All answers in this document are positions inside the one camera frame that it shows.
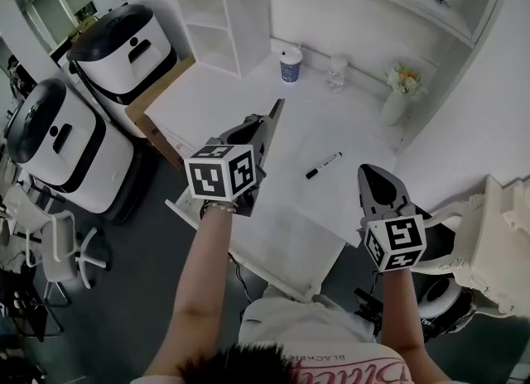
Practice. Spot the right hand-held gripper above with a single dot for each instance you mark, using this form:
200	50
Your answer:
403	235

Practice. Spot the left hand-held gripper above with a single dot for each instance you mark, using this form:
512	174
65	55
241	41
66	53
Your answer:
215	171

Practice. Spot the large metal binder clip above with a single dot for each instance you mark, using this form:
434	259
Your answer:
275	119

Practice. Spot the black and white marker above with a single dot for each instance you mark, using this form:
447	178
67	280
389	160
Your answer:
325	165

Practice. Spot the person's left forearm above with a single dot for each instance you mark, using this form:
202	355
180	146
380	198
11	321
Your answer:
198	291

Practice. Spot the white black robot base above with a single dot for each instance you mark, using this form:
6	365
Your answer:
124	63
62	150

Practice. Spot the person's right forearm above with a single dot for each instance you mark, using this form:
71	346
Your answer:
401	320

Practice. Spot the white swivel chair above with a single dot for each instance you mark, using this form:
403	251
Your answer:
62	250

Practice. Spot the blue patterned paper cup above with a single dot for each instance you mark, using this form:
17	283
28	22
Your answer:
290	65

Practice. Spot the white vase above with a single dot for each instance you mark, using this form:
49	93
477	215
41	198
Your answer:
393	109

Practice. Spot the white shelf unit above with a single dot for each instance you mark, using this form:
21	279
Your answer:
240	18

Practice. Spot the ornate white dresser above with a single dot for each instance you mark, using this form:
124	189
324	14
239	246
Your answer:
488	246

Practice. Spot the round white black device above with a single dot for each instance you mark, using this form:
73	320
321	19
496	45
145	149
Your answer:
441	299

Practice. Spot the person's light grey trousers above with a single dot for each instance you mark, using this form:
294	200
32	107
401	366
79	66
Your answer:
306	320

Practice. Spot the person's white t-shirt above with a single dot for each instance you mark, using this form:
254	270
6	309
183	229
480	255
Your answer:
356	368

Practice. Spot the white plastic chair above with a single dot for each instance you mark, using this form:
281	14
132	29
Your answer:
25	212

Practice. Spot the black metal chair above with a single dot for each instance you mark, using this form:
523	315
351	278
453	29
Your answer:
29	316

